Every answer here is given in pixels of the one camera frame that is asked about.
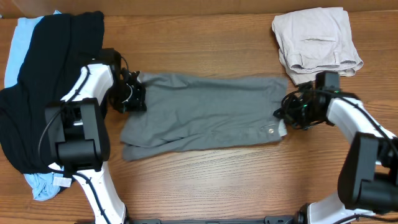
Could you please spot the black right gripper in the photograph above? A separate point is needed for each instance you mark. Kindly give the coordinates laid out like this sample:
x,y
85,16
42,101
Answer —
x,y
286,111

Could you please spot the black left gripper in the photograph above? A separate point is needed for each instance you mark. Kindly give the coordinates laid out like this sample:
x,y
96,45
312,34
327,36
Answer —
x,y
138,103

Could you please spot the grey shorts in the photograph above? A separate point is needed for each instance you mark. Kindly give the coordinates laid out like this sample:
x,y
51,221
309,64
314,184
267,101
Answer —
x,y
187,113

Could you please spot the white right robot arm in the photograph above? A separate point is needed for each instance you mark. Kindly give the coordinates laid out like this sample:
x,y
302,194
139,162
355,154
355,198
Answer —
x,y
367,185

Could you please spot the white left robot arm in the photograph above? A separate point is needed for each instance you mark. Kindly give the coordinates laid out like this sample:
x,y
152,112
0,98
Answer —
x,y
78,138

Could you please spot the folded beige shorts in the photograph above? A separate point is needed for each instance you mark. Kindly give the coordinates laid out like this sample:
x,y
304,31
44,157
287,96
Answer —
x,y
316,40

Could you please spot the black shirt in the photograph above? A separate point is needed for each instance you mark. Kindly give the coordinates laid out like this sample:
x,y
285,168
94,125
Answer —
x,y
60,46

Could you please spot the light blue garment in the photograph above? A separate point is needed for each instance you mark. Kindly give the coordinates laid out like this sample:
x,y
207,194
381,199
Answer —
x,y
42,185

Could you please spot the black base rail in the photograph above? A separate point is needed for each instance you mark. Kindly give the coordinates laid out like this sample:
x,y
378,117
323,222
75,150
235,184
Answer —
x,y
217,220

